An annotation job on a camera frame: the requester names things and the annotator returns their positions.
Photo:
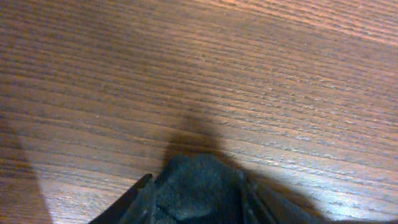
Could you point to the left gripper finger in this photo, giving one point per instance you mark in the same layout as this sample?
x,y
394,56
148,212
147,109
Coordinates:
x,y
118,209

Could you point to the black Nike t-shirt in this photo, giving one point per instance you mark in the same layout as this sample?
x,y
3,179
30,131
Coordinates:
x,y
203,190

